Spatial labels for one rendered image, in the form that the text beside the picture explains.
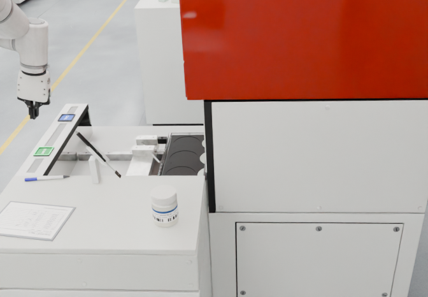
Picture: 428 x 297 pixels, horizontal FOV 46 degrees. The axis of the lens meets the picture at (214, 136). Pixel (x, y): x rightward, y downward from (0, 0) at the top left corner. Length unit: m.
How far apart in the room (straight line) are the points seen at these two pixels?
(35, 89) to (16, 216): 0.42
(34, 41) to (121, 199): 0.55
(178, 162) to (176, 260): 0.53
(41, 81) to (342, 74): 0.93
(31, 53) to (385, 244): 1.29
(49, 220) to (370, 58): 0.99
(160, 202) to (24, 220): 0.41
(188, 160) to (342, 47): 0.69
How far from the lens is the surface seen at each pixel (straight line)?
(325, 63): 1.44
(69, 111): 2.14
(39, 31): 1.63
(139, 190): 1.55
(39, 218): 1.52
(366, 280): 1.91
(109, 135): 2.19
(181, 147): 1.88
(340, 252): 1.80
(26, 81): 1.72
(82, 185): 1.62
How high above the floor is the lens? 1.84
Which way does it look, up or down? 29 degrees down
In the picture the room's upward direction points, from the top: 2 degrees counter-clockwise
